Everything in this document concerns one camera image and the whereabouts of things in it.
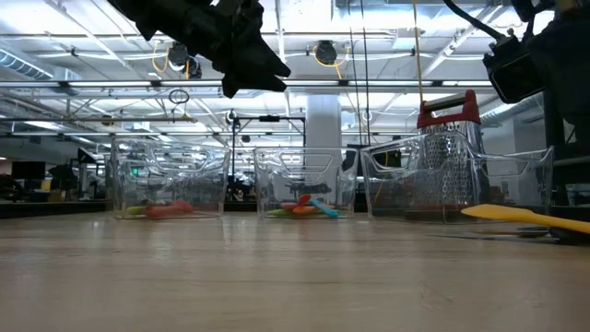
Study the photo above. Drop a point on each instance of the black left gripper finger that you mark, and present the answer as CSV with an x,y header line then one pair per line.
x,y
267,60
249,78

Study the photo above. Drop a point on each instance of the red silicone spatula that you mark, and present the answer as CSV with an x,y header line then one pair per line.
x,y
304,199

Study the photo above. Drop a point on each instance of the pink silicone spatula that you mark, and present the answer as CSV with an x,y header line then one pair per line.
x,y
288,206

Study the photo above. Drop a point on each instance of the green silicone spatula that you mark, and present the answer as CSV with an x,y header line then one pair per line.
x,y
276,212

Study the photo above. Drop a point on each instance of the orange silicone spatula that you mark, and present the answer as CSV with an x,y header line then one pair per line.
x,y
302,210

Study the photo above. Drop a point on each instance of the blue silicone spatula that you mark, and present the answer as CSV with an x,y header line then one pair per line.
x,y
325,208

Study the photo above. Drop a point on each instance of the red silicone spoon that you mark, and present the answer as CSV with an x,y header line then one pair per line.
x,y
170,209

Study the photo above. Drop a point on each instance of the light green silicone spoon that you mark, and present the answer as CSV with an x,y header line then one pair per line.
x,y
134,211

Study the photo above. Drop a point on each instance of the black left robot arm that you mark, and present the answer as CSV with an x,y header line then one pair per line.
x,y
143,16

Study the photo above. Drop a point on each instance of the white building column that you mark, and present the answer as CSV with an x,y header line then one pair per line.
x,y
323,120

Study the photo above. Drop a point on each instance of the grey computer desk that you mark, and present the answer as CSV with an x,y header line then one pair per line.
x,y
574,175

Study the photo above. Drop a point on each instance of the red steel box grater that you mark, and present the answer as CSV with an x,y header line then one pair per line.
x,y
469,113

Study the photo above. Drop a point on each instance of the clear plastic bin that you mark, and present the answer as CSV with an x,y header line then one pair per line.
x,y
207,184
516,184
276,184

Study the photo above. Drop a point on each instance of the yellow silicone spatula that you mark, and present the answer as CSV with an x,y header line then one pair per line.
x,y
507,214

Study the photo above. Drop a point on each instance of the dark background monitor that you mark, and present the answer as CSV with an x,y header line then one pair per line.
x,y
27,169

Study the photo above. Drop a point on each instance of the black background rig frame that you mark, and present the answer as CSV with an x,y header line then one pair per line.
x,y
269,118

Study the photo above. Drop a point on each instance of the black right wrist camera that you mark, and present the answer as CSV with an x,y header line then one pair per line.
x,y
514,74

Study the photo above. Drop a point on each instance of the black monitor post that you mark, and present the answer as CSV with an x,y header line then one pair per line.
x,y
554,152

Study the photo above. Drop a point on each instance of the black aluminium table frame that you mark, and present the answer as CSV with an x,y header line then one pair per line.
x,y
46,209

